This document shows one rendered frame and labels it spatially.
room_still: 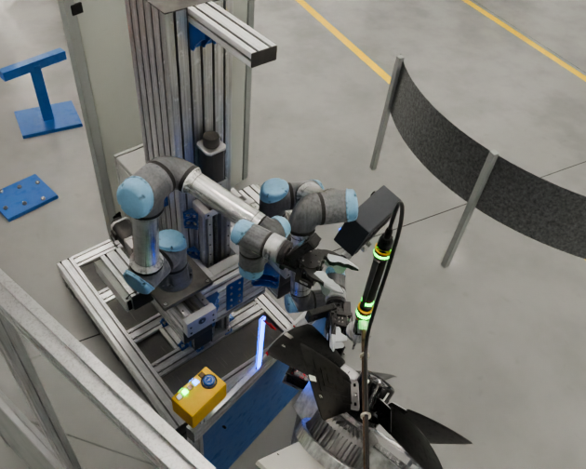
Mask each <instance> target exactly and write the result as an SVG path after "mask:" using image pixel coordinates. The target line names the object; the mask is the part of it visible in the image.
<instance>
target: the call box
mask: <svg viewBox="0 0 586 469"><path fill-rule="evenodd" d="M201 371H203V372H204V373H205V374H206V375H208V374H209V375H212V376H213V377H214V378H215V383H214V385H212V386H210V387H207V386H204V384H203V379H204V377H205V376H206V375H205V376H204V377H203V378H200V377H199V376H198V374H199V373H200V372H201ZM201 371H200V372H199V373H198V374H197V375H196V376H195V377H194V378H193V379H191V380H190V381H189V382H188V383H187V384H186V385H185V386H184V387H183V388H182V389H180V390H179V391H178V392H177V393H176V394H175V395H174V396H173V397H172V398H171V399H172V406H173V411H175V412H176V413H177V414H178V415H179V416H180V417H181V418H182V419H183V420H184V421H186V422H187V423H188V424H189V425H190V426H191V427H192V428H194V427H195V426H196V425H197V424H198V423H199V422H200V421H202V420H203V419H204V418H205V417H206V415H207V414H208V413H209V412H210V411H211V410H212V409H213V408H215V407H216V406H217V405H218V404H219V403H220V402H221V401H222V400H223V399H224V398H225V397H226V382H224V381H223V380H222V379H221V378H219V377H218V376H217V375H216V374H215V373H213V372H212V371H211V370H210V369H209V368H207V367H205V368H203V369H202V370H201ZM195 379H197V380H198V381H199V383H198V384H196V385H194V384H193V383H192V381H193V380H195ZM189 384H191V385H192V386H193V389H192V390H191V391H190V390H189V389H188V388H187V386H188V385H189ZM184 389H186V390H187V391H189V393H188V394H187V395H184V394H182V393H181V391H182V390H184ZM178 394H181V395H182V396H183V398H182V399H181V400H180V401H179V400H178V399H177V398H176V396H177V395H178Z"/></svg>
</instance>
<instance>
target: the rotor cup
mask: <svg viewBox="0 0 586 469"><path fill-rule="evenodd" d="M367 379H368V380H369V383H368V384H367V393H368V412H369V413H370V414H371V418H370V419H369V420H368V427H370V428H374V429H375V428H377V427H378V426H379V423H378V418H377V417H376V416H375V413H376V412H378V398H381V399H382V400H383V398H384V397H385V396H386V395H387V393H389V394H388V396H387V397H386V399H385V401H384V402H385V403H386V404H388V403H389V401H390V400H391V398H392V396H393V394H394V389H393V388H392V387H391V385H390V384H388V383H387V382H386V381H384V380H383V379H382V378H381V377H379V376H378V375H376V374H375V373H373V372H371V371H369V370H368V371H367ZM376 379H377V380H380V381H381V383H379V382H377V381H376ZM356 380H357V381H358V383H359V404H360V409H359V411H356V410H351V411H349V412H347V413H348V414H350V415H351V416H352V417H353V418H355V419H356V420H357V421H359V422H360V423H363V420H362V419H361V418H360V415H361V413H363V409H362V372H361V373H360V375H359V376H358V378H357V379H356Z"/></svg>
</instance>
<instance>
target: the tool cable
mask: <svg viewBox="0 0 586 469"><path fill-rule="evenodd" d="M399 208H400V215H399V222H398V227H397V231H396V235H395V239H394V241H393V247H392V251H391V254H390V257H389V260H388V263H387V266H386V269H385V272H384V275H383V278H382V280H381V284H380V289H379V292H378V295H377V298H376V300H375V304H374V307H373V310H372V313H371V316H370V319H369V322H368V326H367V330H366V339H365V348H364V352H363V353H361V354H360V359H362V356H363V357H364V406H365V412H363V413H361V415H360V418H361V419H362V420H363V417H364V416H365V457H366V469H369V433H368V420H369V419H370V418H371V414H370V413H369V412H368V393H367V360H368V359H369V353H368V352H367V349H368V340H369V334H370V330H371V327H372V323H373V320H374V317H375V313H376V311H377V308H378V305H379V302H380V297H381V294H382V291H383V289H384V286H385V283H386V280H387V277H388V274H389V271H390V268H391V265H392V262H393V257H394V254H395V251H396V248H397V245H398V242H399V238H400V234H401V231H402V227H403V221H404V215H405V205H404V202H403V201H398V202H397V204H396V205H395V207H394V210H393V215H392V217H391V220H390V223H389V226H388V229H389V230H392V228H393V223H394V220H395V217H396V214H397V211H398V209H399Z"/></svg>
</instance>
